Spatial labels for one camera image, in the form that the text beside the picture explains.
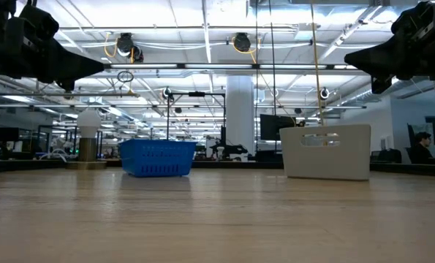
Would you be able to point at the white structural column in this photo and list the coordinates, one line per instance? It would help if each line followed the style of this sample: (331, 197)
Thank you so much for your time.
(240, 113)

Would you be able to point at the blue plastic slotted basket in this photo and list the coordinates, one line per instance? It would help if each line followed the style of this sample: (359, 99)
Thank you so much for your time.
(155, 157)

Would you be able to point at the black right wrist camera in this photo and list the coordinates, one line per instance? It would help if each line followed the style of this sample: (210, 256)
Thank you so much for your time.
(412, 18)

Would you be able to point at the round ceiling camera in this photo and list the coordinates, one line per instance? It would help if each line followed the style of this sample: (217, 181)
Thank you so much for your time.
(167, 93)
(324, 93)

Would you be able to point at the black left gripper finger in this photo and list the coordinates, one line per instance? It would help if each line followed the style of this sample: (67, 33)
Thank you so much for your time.
(71, 67)

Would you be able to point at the person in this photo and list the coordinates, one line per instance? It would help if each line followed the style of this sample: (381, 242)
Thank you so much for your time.
(422, 149)

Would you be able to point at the black table frame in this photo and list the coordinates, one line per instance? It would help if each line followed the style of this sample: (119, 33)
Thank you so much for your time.
(19, 165)

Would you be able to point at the white bulb lamp brass base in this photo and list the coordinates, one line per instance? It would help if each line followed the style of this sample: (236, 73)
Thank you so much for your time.
(88, 146)

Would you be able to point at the black background robot arm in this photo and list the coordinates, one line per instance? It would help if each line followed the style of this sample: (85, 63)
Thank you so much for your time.
(228, 149)

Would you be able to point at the black metal stand frame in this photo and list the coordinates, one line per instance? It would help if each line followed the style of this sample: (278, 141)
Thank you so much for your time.
(196, 94)

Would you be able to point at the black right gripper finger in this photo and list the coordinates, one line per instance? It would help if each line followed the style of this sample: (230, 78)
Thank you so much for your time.
(381, 58)

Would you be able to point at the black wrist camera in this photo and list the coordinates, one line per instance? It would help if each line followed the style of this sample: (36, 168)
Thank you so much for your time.
(39, 22)
(412, 18)

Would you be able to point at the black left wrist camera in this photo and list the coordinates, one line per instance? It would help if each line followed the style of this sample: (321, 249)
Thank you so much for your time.
(39, 22)

